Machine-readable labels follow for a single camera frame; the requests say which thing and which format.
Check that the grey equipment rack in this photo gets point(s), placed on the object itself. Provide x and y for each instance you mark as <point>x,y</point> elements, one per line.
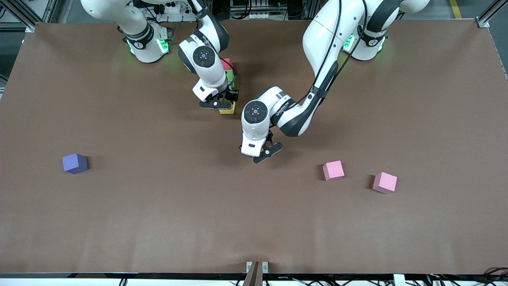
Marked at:
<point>254,8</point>

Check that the aluminium frame profile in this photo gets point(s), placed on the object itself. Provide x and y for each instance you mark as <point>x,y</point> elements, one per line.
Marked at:
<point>24,12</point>
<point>492,12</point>

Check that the small metal clamp bracket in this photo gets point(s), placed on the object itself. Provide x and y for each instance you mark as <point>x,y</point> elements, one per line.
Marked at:
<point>265,267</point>
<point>249,267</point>

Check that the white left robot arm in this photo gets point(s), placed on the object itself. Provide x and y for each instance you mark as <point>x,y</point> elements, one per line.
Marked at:
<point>329,35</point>

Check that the green foam cube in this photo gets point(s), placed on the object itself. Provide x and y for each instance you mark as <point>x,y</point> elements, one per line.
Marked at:
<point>231,75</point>

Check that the yellow foam cube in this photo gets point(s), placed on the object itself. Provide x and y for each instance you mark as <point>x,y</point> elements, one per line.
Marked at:
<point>227,109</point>

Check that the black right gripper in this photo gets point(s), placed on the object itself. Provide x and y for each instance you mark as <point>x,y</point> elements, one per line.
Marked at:
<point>232,95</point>

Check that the brown upright bar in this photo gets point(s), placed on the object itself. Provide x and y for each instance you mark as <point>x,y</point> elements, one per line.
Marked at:
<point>253,278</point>

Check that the red foam cube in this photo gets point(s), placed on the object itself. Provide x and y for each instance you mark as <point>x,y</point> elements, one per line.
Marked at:
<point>227,63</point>

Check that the purple foam cube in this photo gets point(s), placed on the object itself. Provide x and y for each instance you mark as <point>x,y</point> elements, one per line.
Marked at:
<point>74,163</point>

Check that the orchid pink foam cube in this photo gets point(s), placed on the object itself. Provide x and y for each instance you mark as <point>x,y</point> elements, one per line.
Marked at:
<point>385,182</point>

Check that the brown table cover mat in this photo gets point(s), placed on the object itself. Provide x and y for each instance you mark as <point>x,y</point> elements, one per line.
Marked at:
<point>254,218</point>

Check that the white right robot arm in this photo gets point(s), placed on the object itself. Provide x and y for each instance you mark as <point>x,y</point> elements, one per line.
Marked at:
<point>149,51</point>

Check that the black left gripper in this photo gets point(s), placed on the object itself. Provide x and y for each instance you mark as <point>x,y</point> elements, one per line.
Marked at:
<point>269,137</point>

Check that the white power strip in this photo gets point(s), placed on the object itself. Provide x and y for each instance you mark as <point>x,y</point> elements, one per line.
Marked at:
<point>170,16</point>

